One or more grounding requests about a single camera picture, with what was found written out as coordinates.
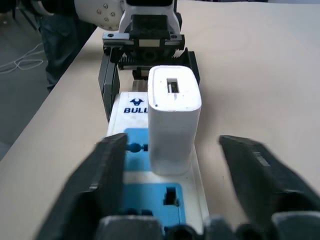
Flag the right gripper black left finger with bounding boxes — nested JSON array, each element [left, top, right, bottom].
[[36, 133, 129, 240]]

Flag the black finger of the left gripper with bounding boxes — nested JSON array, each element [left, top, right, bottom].
[[186, 50, 201, 87], [97, 47, 121, 121]]

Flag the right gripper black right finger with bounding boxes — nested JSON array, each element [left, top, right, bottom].
[[219, 135, 320, 226]]

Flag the white power strip blue sockets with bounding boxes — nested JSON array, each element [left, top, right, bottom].
[[104, 91, 211, 236]]

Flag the white USB charger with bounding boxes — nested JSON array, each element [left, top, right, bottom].
[[147, 65, 203, 176]]

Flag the person in dark jeans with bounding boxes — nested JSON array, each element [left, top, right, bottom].
[[37, 0, 98, 93]]

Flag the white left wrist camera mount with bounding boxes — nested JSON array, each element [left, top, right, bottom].
[[118, 0, 182, 35]]

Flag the white cable on floor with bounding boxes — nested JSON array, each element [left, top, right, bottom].
[[0, 41, 45, 74]]

